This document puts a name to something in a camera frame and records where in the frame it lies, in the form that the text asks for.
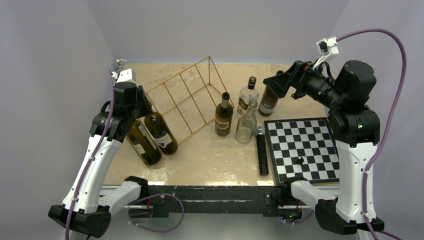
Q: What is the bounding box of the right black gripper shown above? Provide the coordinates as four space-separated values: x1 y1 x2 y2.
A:
264 58 347 109

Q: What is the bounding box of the dark wine bottle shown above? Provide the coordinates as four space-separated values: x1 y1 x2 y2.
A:
144 111 178 155
258 85 279 117
126 118 162 167

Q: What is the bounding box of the clear glass bottle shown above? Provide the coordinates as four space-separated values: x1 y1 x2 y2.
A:
235 98 258 144

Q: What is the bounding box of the green wine bottle silver neck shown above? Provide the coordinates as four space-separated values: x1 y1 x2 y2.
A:
214 92 234 137

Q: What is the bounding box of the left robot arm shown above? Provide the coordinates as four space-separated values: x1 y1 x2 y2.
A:
48 80 152 239

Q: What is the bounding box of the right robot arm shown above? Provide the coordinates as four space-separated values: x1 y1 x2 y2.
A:
263 60 384 235

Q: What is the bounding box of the clear whisky bottle black cap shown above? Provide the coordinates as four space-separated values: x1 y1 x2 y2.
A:
236 76 259 118

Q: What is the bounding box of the black microphone silver head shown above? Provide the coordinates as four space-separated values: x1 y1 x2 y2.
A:
254 126 269 176

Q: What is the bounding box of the black white chessboard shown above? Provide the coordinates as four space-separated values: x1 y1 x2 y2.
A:
264 117 340 186

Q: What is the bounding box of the black chess piece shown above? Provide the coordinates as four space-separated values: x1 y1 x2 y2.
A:
297 157 305 165

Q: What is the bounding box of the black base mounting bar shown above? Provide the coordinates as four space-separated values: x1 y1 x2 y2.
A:
129 185 303 218

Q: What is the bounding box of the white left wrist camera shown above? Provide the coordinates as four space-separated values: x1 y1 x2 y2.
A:
111 68 138 89

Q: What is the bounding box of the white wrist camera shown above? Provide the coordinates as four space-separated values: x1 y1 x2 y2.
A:
312 37 340 70
111 68 138 89

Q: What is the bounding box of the gold wire wine rack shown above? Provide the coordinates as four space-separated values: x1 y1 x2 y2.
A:
125 56 235 168

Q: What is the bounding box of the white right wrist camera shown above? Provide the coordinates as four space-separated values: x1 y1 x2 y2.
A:
312 37 340 70

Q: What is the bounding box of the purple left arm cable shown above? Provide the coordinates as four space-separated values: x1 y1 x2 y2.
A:
64 66 116 240

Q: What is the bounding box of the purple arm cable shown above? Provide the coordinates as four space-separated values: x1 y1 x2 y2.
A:
336 28 408 240
64 66 116 240

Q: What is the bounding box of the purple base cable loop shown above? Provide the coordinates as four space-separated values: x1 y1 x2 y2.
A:
128 193 185 233

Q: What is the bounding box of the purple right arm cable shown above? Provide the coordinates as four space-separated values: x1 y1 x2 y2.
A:
336 28 408 240

